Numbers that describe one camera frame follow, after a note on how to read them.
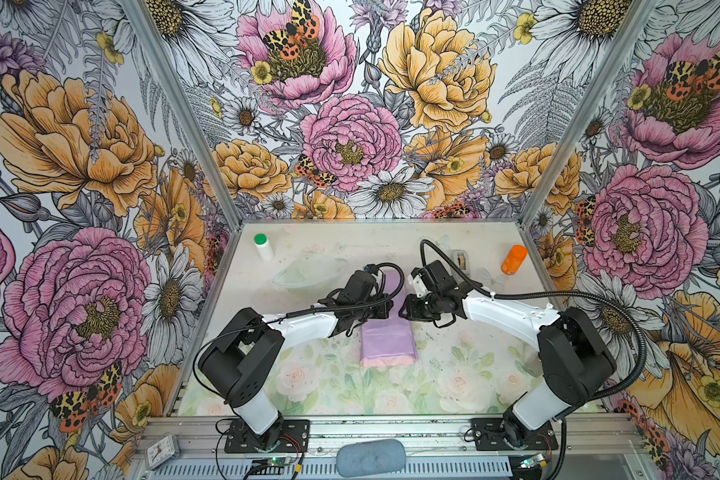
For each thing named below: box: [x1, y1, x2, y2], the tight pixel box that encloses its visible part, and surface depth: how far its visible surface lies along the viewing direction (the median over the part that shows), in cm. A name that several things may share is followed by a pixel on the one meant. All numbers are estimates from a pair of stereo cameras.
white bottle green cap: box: [253, 233, 275, 262], surface depth 107 cm
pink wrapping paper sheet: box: [360, 270, 417, 367], surface depth 86 cm
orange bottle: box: [500, 244, 528, 275], surface depth 104 cm
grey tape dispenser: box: [453, 249, 469, 271], surface depth 107 cm
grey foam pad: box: [336, 439, 406, 477], surface depth 70 cm
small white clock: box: [144, 432, 180, 469], surface depth 72 cm
